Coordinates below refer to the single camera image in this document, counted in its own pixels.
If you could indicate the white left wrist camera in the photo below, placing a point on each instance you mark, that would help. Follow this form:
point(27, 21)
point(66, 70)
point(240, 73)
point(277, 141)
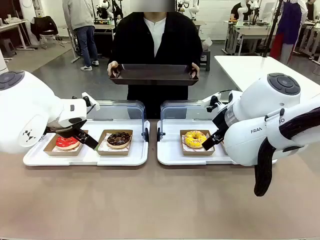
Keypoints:
point(90, 101)

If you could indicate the large white table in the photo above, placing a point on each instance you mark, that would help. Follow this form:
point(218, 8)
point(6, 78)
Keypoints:
point(250, 67)

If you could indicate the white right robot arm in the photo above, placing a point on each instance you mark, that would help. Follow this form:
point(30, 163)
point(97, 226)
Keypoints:
point(262, 100)

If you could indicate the person in black shirt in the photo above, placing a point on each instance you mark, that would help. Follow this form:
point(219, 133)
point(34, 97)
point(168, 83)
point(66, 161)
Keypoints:
point(236, 11)

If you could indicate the dark brown serving tray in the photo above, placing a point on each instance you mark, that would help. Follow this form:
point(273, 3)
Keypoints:
point(152, 75)

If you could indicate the person in black top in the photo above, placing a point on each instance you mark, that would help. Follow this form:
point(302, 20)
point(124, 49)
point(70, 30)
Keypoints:
point(140, 45)

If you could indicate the red glazed donut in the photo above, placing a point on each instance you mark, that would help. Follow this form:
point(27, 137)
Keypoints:
point(63, 142)

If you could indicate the yellow sprinkled donut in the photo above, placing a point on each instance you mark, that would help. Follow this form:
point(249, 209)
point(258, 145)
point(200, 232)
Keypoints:
point(192, 142)

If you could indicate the black tripod pole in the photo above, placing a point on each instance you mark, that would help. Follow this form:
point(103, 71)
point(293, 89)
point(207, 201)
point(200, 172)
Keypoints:
point(272, 27)

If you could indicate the grey background work table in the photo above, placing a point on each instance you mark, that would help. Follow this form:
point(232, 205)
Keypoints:
point(250, 32)

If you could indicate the white paper bag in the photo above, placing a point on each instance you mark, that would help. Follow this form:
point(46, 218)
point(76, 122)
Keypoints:
point(207, 43)

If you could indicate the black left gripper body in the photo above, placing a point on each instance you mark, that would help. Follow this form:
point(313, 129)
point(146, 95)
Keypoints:
point(65, 131)

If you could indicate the black background workbench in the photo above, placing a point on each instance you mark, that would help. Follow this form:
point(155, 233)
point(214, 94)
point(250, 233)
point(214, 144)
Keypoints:
point(102, 27)

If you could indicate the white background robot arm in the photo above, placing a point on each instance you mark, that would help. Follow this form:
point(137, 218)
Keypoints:
point(240, 12)
point(193, 10)
point(102, 10)

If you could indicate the grey plastic stool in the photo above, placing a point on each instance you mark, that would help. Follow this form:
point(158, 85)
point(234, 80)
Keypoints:
point(8, 47)

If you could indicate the person's right hand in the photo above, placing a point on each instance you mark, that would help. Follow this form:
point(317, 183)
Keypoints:
point(112, 67)

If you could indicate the white printed paper liner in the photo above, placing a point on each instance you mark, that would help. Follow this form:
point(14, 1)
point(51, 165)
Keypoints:
point(103, 147)
point(186, 149)

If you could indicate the person's left hand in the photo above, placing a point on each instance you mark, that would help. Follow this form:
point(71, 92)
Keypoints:
point(195, 70)

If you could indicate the white background desk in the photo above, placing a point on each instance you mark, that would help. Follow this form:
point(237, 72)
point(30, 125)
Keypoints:
point(12, 23)

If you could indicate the white display tray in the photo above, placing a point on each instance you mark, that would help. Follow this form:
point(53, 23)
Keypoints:
point(170, 150)
point(120, 160)

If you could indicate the chocolate sprinkled donut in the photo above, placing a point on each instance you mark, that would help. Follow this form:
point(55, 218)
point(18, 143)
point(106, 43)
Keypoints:
point(119, 140)

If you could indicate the black jacket on chair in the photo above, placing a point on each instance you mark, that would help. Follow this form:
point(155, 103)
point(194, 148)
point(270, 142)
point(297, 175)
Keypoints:
point(43, 25)

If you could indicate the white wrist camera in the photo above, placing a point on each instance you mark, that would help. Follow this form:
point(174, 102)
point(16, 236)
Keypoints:
point(90, 101)
point(215, 97)

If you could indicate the person in purple apron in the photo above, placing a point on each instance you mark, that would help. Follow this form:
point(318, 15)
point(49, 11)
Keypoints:
point(290, 20)

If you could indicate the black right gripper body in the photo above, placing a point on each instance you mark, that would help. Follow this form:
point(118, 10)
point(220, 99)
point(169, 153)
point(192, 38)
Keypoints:
point(221, 120)

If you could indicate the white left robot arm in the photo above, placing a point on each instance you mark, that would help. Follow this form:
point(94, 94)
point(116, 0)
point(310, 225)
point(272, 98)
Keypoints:
point(25, 112)

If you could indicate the man in grey hoodie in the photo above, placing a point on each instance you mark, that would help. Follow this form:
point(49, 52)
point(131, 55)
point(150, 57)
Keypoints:
point(80, 15)

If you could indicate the clear plastic display lid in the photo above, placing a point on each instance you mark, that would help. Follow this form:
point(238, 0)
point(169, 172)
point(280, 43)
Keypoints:
point(175, 110)
point(136, 107)

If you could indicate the black office chair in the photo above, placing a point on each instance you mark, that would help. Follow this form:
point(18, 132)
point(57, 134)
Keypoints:
point(46, 37)

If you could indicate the black stool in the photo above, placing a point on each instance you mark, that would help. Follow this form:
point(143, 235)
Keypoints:
point(205, 60)

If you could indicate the brown cardboard donut tray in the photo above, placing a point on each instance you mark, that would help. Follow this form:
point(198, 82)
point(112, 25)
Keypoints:
point(112, 152)
point(197, 152)
point(52, 151)

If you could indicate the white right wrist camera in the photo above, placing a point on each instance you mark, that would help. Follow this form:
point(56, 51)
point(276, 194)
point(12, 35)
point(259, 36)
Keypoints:
point(215, 97)

